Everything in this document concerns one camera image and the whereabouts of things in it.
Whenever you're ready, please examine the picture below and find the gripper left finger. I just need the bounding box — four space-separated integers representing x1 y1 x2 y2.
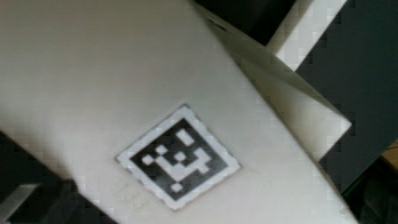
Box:
0 133 117 224

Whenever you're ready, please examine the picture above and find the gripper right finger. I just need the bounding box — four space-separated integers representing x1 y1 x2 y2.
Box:
343 167 398 224

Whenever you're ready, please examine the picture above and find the white cabinet body box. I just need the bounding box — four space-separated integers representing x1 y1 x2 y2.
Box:
193 3 352 161

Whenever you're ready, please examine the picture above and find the small white cabinet top box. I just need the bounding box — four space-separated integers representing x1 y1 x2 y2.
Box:
0 0 357 224

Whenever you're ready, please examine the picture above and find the white U-shaped fence frame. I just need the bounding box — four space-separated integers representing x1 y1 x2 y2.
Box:
266 0 346 70

